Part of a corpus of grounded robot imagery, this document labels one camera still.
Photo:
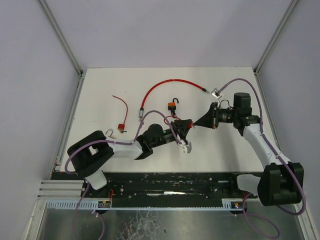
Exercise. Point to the brass padlock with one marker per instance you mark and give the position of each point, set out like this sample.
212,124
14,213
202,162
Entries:
109,133

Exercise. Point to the red cable padlock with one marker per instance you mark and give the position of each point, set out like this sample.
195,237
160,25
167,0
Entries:
171,120
122,125

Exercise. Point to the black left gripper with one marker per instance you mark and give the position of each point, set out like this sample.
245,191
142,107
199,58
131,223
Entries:
178,130

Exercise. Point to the thick red cable lock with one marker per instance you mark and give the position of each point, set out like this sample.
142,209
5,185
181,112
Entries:
164,91

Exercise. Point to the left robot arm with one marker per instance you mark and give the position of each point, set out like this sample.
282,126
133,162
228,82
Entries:
92,152

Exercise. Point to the left aluminium frame post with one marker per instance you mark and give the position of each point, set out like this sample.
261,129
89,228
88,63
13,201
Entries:
60,36

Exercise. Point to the orange black padlock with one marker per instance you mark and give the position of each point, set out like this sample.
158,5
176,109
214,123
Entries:
172,106

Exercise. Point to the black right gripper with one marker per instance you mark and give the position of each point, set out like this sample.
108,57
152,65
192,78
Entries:
214,115

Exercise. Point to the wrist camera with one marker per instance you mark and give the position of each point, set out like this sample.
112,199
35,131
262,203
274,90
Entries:
216,93
184,147

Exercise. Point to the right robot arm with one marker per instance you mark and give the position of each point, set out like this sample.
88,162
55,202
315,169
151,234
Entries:
265,150

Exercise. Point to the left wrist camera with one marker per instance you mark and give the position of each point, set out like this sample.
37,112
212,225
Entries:
184,147

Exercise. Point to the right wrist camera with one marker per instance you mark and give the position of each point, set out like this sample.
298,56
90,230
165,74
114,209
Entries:
216,93

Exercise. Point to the right aluminium frame post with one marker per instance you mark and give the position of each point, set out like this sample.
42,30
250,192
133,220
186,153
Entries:
276,34

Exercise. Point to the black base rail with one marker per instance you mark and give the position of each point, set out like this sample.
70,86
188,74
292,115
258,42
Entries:
194,190

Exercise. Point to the aluminium frame post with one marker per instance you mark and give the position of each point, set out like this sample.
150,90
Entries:
276,34
60,36

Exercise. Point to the grey slotted cable duct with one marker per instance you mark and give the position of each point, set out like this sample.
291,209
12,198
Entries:
69,204

